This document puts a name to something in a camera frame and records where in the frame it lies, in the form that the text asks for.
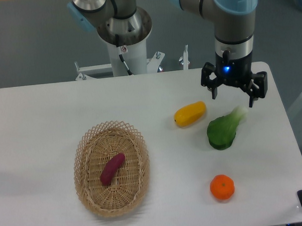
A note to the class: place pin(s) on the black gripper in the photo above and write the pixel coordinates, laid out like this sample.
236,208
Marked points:
236,73

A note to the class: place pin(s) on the purple sweet potato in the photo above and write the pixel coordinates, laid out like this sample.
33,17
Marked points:
111,168

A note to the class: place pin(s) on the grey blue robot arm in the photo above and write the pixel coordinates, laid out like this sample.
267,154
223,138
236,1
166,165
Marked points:
124,28

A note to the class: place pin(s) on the woven wicker basket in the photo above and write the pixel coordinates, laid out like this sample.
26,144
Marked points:
129,184

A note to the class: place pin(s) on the green bok choy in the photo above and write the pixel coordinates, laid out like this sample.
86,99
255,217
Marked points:
221,132

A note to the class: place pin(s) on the yellow mango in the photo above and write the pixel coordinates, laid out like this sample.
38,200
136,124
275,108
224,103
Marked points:
189,114

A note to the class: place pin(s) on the white table leg right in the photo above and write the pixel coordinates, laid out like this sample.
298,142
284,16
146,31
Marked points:
296,107

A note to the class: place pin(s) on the orange tangerine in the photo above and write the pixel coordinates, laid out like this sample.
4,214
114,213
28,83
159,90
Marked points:
222,187

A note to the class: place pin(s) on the white metal base frame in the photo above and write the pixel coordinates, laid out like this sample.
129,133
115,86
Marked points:
94,70

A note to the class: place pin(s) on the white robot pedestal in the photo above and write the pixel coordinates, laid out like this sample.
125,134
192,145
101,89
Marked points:
133,55

